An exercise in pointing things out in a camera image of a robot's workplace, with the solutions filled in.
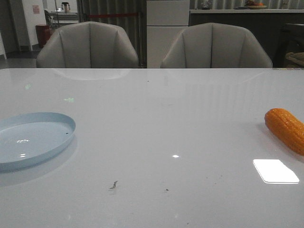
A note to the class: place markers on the red barrier belt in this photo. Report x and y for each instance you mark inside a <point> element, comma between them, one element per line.
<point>122,15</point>

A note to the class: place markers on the grey chair on right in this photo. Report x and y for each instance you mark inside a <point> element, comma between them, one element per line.
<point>214,45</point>

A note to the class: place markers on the dark wooden chair far right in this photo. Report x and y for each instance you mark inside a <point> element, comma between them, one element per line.
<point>290,48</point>

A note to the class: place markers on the pink wall notice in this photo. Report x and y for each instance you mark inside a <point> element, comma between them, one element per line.
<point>36,9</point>

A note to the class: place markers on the grey chair on left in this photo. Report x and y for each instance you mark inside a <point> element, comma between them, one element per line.
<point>88,45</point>

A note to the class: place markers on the dark counter with grey top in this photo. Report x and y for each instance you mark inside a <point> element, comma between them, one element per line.
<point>265,24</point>

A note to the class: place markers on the fruit bowl on counter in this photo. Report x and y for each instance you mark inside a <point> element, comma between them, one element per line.
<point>254,5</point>

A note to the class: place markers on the white cabinet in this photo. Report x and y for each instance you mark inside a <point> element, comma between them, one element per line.
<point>165,19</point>

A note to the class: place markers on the light blue round plate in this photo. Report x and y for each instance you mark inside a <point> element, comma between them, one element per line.
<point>30,139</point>

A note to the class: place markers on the grey chair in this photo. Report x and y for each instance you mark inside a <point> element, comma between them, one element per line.
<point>88,45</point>
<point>214,45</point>

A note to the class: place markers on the red bin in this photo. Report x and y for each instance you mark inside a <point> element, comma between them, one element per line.
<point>43,34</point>

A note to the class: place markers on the orange toy corn cob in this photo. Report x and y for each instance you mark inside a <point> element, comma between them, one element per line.
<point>287,128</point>

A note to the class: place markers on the background white table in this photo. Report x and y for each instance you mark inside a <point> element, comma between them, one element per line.
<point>57,19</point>

